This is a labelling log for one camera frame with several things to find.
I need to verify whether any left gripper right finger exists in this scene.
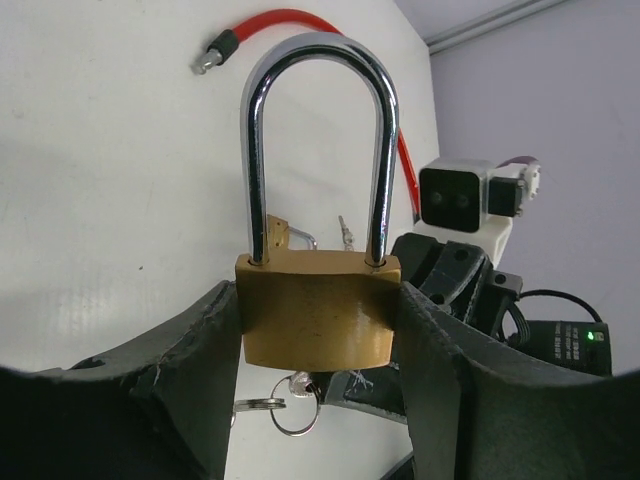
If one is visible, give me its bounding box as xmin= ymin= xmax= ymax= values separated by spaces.
xmin=396 ymin=284 xmax=639 ymax=479

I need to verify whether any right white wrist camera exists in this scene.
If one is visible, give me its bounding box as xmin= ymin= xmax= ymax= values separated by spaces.
xmin=414 ymin=156 xmax=541 ymax=266

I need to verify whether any red cable lock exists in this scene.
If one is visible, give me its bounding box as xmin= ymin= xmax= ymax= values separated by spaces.
xmin=192 ymin=8 xmax=420 ymax=218

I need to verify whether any large brass padlock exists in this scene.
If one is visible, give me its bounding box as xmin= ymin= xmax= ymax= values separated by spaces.
xmin=235 ymin=32 xmax=401 ymax=372

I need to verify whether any small brass padlock long shackle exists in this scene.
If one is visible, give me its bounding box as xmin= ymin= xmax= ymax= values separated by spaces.
xmin=267 ymin=214 xmax=318 ymax=250

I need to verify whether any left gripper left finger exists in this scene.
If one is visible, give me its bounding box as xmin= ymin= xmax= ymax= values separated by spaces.
xmin=1 ymin=281 xmax=241 ymax=479

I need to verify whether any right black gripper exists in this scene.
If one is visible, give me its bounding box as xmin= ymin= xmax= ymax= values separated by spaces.
xmin=314 ymin=233 xmax=522 ymax=424

